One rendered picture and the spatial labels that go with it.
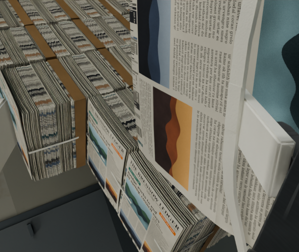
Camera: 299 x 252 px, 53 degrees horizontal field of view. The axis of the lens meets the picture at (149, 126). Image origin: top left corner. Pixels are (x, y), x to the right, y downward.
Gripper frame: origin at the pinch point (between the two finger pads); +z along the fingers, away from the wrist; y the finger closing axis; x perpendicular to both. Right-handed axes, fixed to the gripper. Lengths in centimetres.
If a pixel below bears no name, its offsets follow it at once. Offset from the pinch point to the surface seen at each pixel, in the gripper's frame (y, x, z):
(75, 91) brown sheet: -17, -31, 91
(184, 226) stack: 14, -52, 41
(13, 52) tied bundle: -43, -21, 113
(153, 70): 3.4, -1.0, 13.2
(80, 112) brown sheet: -16, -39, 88
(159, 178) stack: 9, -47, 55
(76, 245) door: -56, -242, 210
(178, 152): 5.4, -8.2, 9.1
